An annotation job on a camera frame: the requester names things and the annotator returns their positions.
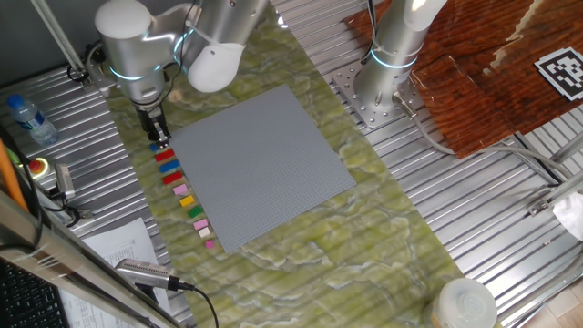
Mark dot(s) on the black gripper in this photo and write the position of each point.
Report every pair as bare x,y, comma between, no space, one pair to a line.
149,117

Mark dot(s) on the blue long Lego brick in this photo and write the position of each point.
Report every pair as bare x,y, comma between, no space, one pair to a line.
154,147
169,166

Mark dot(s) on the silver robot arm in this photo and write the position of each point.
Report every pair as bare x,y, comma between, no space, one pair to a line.
391,45

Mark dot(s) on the red long Lego brick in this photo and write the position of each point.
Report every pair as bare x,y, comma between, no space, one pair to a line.
164,155
172,177

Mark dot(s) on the pink Lego brick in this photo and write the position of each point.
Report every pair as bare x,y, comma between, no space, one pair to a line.
200,224
180,189

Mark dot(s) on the yellow Lego brick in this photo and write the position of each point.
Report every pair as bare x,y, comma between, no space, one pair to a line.
187,201

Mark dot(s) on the green Lego brick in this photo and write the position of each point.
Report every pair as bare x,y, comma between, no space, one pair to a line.
196,211

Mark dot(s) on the grey Lego baseplate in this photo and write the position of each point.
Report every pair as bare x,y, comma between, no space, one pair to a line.
259,168

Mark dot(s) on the white small Lego brick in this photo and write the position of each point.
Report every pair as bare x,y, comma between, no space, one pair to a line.
204,232

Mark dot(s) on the magenta tiny Lego brick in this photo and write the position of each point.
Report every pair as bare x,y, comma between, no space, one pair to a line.
209,244

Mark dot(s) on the black round knob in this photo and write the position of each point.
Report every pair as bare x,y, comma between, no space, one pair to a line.
77,74

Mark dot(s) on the printed paper sheets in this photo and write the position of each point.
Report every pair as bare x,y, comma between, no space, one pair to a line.
123,246

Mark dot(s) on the red emergency stop button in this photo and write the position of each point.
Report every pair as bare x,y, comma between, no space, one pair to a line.
37,167

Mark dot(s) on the clear plastic water bottle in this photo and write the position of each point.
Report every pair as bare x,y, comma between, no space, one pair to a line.
32,119

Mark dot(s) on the orange pole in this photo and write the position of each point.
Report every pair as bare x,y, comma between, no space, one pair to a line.
8,173

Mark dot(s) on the aluminium foreground bar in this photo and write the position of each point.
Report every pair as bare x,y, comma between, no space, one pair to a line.
45,255

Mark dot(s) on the green marble pattern mat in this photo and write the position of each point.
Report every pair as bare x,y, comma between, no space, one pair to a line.
319,273

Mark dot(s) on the black keyboard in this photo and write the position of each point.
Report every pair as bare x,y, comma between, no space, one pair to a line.
27,303

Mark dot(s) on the brown wooden board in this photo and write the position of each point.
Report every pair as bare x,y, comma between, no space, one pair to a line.
478,91

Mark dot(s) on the white round container lid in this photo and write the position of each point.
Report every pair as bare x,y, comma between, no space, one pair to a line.
464,304

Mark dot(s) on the black white fiducial marker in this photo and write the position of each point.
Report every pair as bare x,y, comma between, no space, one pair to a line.
562,73

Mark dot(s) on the white cloth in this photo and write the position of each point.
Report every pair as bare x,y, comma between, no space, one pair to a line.
571,214

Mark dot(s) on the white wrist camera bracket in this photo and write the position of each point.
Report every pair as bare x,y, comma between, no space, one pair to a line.
102,79

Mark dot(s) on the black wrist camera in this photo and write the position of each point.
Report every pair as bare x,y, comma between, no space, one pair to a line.
94,54

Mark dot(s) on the grey ribbed camera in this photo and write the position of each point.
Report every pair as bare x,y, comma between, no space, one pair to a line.
64,180

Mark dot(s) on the metal camera mount clamp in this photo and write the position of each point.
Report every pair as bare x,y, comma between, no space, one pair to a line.
84,212

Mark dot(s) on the silver camera with grille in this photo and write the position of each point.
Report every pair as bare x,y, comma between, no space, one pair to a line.
143,273

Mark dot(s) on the slanted aluminium post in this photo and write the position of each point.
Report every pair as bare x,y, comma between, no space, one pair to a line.
54,34

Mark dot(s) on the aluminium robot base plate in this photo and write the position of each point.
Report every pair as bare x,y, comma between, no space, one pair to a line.
364,114

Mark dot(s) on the aluminium profile frame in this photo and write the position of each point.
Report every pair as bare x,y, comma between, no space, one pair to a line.
567,187

